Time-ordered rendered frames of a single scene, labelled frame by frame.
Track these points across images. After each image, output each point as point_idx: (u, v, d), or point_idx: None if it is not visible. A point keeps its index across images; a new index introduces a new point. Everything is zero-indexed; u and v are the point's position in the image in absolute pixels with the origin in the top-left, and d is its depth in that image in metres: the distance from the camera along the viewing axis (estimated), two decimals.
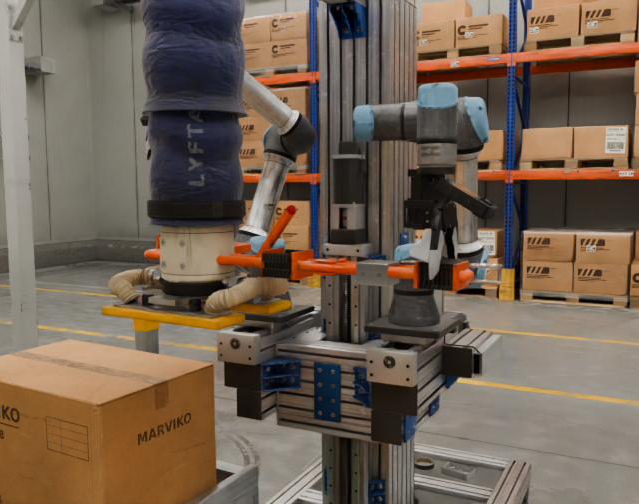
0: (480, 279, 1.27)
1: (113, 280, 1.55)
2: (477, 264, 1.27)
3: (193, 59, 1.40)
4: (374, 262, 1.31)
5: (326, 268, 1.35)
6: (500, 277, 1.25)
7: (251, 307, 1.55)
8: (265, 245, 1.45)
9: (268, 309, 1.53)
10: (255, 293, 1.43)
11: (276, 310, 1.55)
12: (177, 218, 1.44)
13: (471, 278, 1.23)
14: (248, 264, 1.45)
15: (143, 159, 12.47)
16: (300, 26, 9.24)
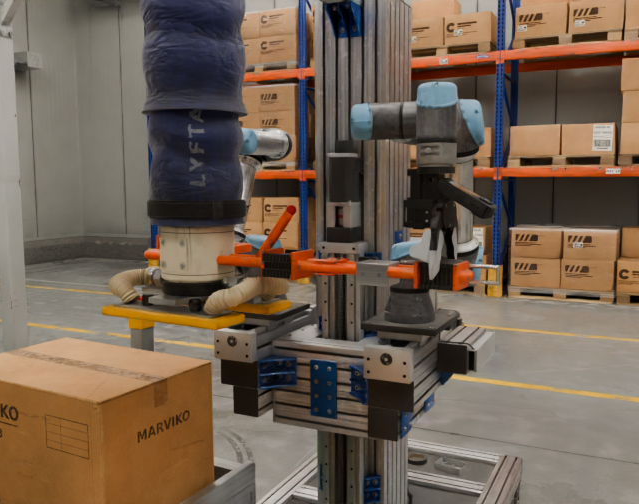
0: (479, 280, 1.26)
1: (113, 280, 1.55)
2: (476, 265, 1.26)
3: (194, 58, 1.40)
4: (374, 262, 1.31)
5: (326, 268, 1.35)
6: (498, 278, 1.24)
7: (251, 307, 1.55)
8: (265, 245, 1.45)
9: (268, 309, 1.53)
10: (255, 293, 1.43)
11: (276, 310, 1.55)
12: (177, 218, 1.44)
13: (471, 278, 1.23)
14: (248, 264, 1.45)
15: (131, 155, 12.41)
16: (289, 22, 9.23)
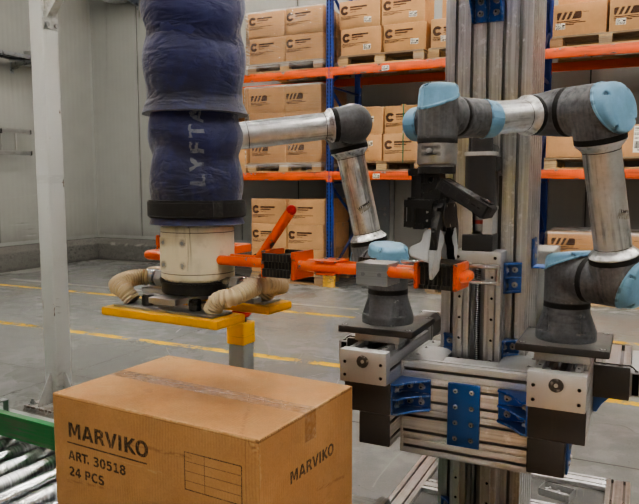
0: (479, 280, 1.26)
1: (113, 280, 1.55)
2: (476, 265, 1.26)
3: (194, 59, 1.40)
4: (374, 262, 1.31)
5: (326, 268, 1.35)
6: (498, 278, 1.24)
7: (251, 307, 1.55)
8: (265, 245, 1.45)
9: (268, 309, 1.53)
10: (255, 293, 1.43)
11: (276, 310, 1.55)
12: (177, 218, 1.44)
13: (471, 278, 1.23)
14: (248, 264, 1.45)
15: (147, 155, 12.19)
16: (316, 20, 9.01)
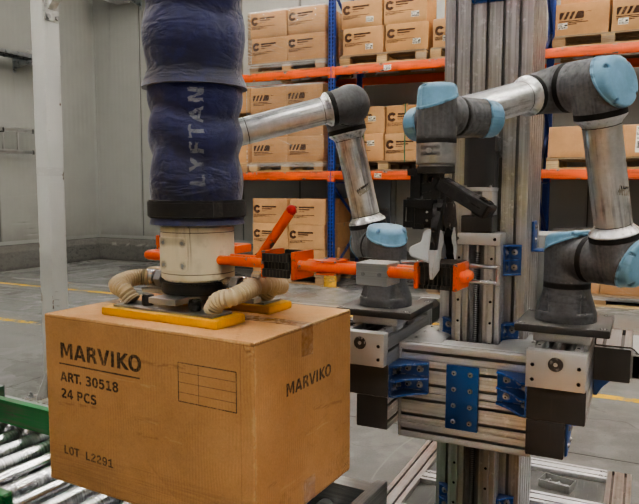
0: (479, 280, 1.26)
1: (113, 280, 1.55)
2: (476, 264, 1.26)
3: (193, 31, 1.40)
4: (374, 262, 1.31)
5: (326, 268, 1.35)
6: (498, 278, 1.24)
7: (251, 307, 1.55)
8: (265, 245, 1.45)
9: (268, 309, 1.53)
10: (255, 293, 1.43)
11: (276, 310, 1.55)
12: (177, 218, 1.44)
13: (471, 278, 1.23)
14: (248, 264, 1.45)
15: (149, 155, 12.19)
16: (318, 19, 9.02)
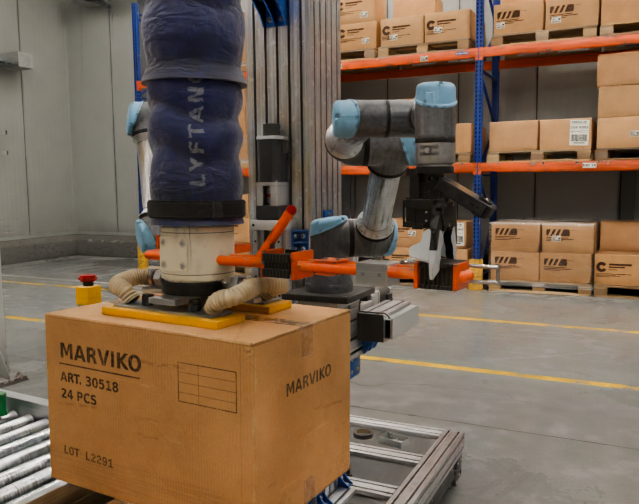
0: (479, 280, 1.26)
1: (113, 280, 1.55)
2: (476, 264, 1.26)
3: (193, 26, 1.40)
4: (374, 262, 1.31)
5: (326, 268, 1.35)
6: (498, 278, 1.24)
7: (251, 307, 1.55)
8: (265, 245, 1.45)
9: (268, 309, 1.53)
10: (255, 293, 1.43)
11: (276, 310, 1.55)
12: (177, 218, 1.44)
13: (471, 278, 1.23)
14: (248, 264, 1.45)
15: (122, 154, 12.55)
16: None
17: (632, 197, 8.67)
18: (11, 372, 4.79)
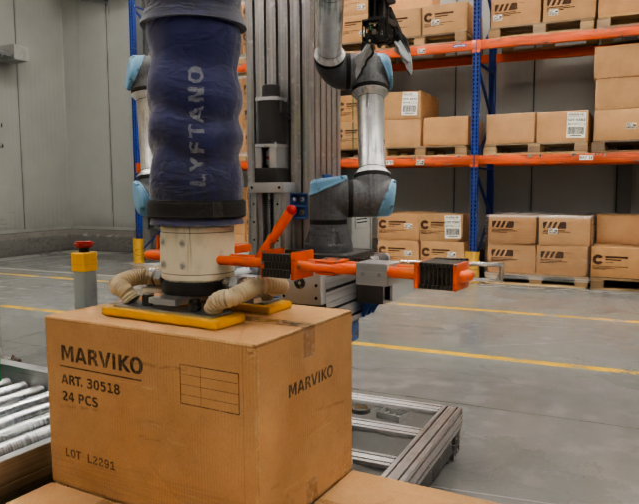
0: (483, 278, 1.29)
1: (113, 280, 1.55)
2: (479, 263, 1.29)
3: None
4: (374, 262, 1.31)
5: (326, 268, 1.35)
6: (502, 275, 1.28)
7: (251, 307, 1.55)
8: (265, 245, 1.45)
9: (268, 309, 1.53)
10: (255, 293, 1.43)
11: (276, 310, 1.55)
12: (177, 218, 1.44)
13: (471, 278, 1.23)
14: (248, 264, 1.45)
15: (118, 148, 12.51)
16: None
17: (628, 191, 8.67)
18: (5, 356, 4.75)
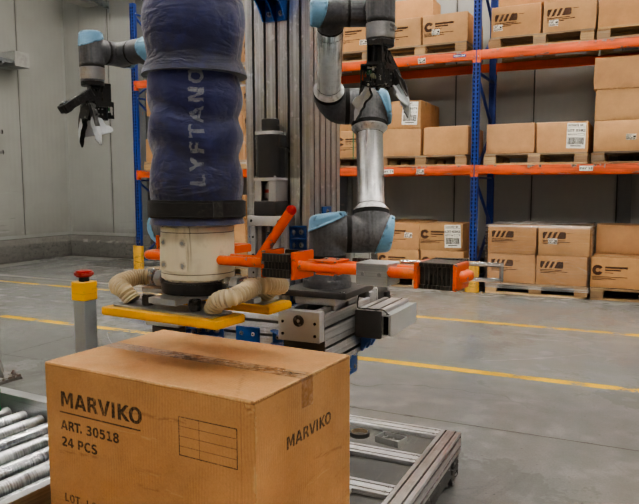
0: (483, 278, 1.29)
1: (113, 280, 1.55)
2: (479, 263, 1.29)
3: (193, 17, 1.39)
4: (374, 262, 1.31)
5: (326, 268, 1.35)
6: (502, 275, 1.28)
7: (251, 307, 1.55)
8: (265, 245, 1.45)
9: (268, 309, 1.53)
10: (255, 293, 1.43)
11: (276, 310, 1.55)
12: (177, 218, 1.44)
13: (471, 278, 1.23)
14: (248, 264, 1.45)
15: (118, 154, 12.52)
16: None
17: (628, 201, 8.68)
18: (5, 371, 4.76)
